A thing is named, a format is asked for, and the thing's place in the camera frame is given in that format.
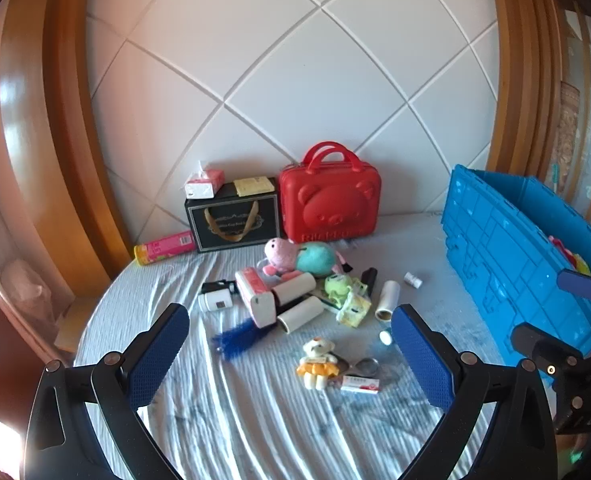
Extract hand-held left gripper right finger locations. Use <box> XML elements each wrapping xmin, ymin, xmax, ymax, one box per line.
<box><xmin>390</xmin><ymin>303</ymin><xmax>559</xmax><ymax>480</ymax></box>

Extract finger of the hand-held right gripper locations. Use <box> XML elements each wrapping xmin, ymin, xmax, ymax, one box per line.
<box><xmin>510</xmin><ymin>322</ymin><xmax>586</xmax><ymax>386</ymax></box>
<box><xmin>558</xmin><ymin>269</ymin><xmax>591</xmax><ymax>307</ymax></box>

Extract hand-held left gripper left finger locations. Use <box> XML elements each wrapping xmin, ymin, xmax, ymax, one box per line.
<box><xmin>23</xmin><ymin>302</ymin><xmax>191</xmax><ymax>480</ymax></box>

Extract yellow plastic snack bag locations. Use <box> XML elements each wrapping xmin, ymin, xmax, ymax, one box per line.
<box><xmin>336</xmin><ymin>291</ymin><xmax>372</xmax><ymax>329</ymax></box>

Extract blue plastic crate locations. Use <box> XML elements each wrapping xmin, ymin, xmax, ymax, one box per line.
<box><xmin>441</xmin><ymin>163</ymin><xmax>591</xmax><ymax>356</ymax></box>

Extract large pink tissue pack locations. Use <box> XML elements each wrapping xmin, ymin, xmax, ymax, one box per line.
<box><xmin>234</xmin><ymin>267</ymin><xmax>278</xmax><ymax>328</ymax></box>

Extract pink plush with red dress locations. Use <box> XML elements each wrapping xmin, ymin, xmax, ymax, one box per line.
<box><xmin>548</xmin><ymin>235</ymin><xmax>576</xmax><ymax>261</ymax></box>

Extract white paper roll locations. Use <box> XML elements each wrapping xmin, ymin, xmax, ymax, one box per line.
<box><xmin>375</xmin><ymin>280</ymin><xmax>401</xmax><ymax>322</ymax></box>

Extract red and white medicine box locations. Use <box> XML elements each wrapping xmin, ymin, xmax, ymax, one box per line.
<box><xmin>339</xmin><ymin>374</ymin><xmax>381</xmax><ymax>396</ymax></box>

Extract white jar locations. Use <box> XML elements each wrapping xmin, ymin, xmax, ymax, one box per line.
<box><xmin>198</xmin><ymin>291</ymin><xmax>235</xmax><ymax>312</ymax></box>

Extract blue feather brush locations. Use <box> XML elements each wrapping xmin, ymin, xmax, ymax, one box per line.
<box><xmin>212</xmin><ymin>316</ymin><xmax>276</xmax><ymax>361</ymax></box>

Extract bear plush with yellow skirt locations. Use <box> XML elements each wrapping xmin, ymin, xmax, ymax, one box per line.
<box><xmin>296</xmin><ymin>337</ymin><xmax>340</xmax><ymax>391</ymax></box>

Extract green frog plush toy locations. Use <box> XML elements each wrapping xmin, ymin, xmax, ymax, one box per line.
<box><xmin>324</xmin><ymin>274</ymin><xmax>369</xmax><ymax>306</ymax></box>

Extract pink cylindrical can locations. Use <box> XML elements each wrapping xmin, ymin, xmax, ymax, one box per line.
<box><xmin>134</xmin><ymin>231</ymin><xmax>196</xmax><ymax>266</ymax></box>

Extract striped light blue bedsheet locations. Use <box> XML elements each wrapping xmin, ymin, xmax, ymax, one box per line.
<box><xmin>73</xmin><ymin>210</ymin><xmax>561</xmax><ymax>480</ymax></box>

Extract white lint roller refill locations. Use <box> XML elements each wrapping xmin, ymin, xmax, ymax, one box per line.
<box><xmin>276</xmin><ymin>295</ymin><xmax>325</xmax><ymax>335</ymax></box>
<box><xmin>272</xmin><ymin>275</ymin><xmax>316</xmax><ymax>306</ymax></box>

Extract pink pig plush toy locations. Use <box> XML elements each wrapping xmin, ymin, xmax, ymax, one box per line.
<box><xmin>295</xmin><ymin>241</ymin><xmax>353</xmax><ymax>277</ymax></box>
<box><xmin>256</xmin><ymin>238</ymin><xmax>306</xmax><ymax>281</ymax></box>

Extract black gift box gold ribbon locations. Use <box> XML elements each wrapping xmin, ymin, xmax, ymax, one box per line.
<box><xmin>184</xmin><ymin>177</ymin><xmax>281</xmax><ymax>253</ymax></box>

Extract small pink tissue pack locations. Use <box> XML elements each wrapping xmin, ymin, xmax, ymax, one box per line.
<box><xmin>184</xmin><ymin>161</ymin><xmax>225</xmax><ymax>199</ymax></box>

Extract red bear suitcase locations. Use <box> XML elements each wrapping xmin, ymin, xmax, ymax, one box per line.
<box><xmin>278</xmin><ymin>141</ymin><xmax>383</xmax><ymax>242</ymax></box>

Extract yellow flat card box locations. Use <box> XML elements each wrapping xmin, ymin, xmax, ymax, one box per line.
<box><xmin>234</xmin><ymin>176</ymin><xmax>275</xmax><ymax>197</ymax></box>

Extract padded headboard with wooden frame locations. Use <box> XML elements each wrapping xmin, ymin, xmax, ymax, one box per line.
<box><xmin>0</xmin><ymin>0</ymin><xmax>566</xmax><ymax>281</ymax></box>

